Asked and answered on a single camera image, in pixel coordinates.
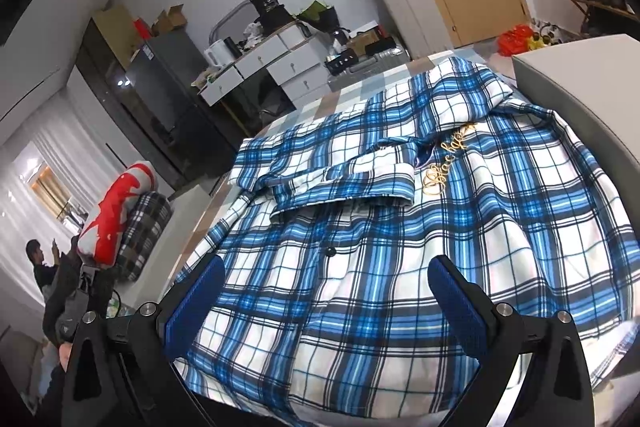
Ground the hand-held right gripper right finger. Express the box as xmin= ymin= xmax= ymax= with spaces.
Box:
xmin=427 ymin=255 xmax=594 ymax=427

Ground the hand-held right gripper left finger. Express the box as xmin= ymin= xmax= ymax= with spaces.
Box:
xmin=61 ymin=254 xmax=226 ymax=427

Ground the blue white plaid shirt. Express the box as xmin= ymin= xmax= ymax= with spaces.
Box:
xmin=179 ymin=55 xmax=640 ymax=424

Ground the dark plaid pillow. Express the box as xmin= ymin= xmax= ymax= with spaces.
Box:
xmin=114 ymin=192 xmax=174 ymax=284

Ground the red white pillow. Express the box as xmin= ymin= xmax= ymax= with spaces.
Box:
xmin=79 ymin=160 xmax=159 ymax=270

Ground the bright window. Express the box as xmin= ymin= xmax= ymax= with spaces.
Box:
xmin=19 ymin=146 xmax=77 ymax=224

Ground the black office chair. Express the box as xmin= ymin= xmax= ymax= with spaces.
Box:
xmin=234 ymin=76 xmax=296 ymax=134

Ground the grey fridge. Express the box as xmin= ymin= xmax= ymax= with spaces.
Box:
xmin=123 ymin=28 xmax=211 ymax=135

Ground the white kettle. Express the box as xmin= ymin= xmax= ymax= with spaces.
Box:
xmin=203 ymin=39 xmax=236 ymax=70

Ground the grey bed end board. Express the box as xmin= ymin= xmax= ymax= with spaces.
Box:
xmin=510 ymin=34 xmax=640 ymax=269

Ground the white desk with drawers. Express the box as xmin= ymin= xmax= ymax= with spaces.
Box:
xmin=197 ymin=20 xmax=334 ymax=108

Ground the silver suitcase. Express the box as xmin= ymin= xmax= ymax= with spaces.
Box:
xmin=327 ymin=49 xmax=401 ymax=80

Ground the orange bag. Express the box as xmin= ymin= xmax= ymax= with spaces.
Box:
xmin=496 ymin=25 xmax=534 ymax=56

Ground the tan cardboard sheet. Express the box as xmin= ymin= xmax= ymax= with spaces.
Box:
xmin=92 ymin=4 xmax=141 ymax=63

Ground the open cardboard box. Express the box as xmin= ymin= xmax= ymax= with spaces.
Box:
xmin=152 ymin=5 xmax=190 ymax=36

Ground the white cabinet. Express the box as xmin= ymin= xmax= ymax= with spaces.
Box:
xmin=370 ymin=0 xmax=456 ymax=60

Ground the green bag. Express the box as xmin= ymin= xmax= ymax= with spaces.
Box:
xmin=297 ymin=0 xmax=339 ymax=33

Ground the grey metal frame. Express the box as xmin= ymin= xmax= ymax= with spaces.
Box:
xmin=208 ymin=2 xmax=256 ymax=43

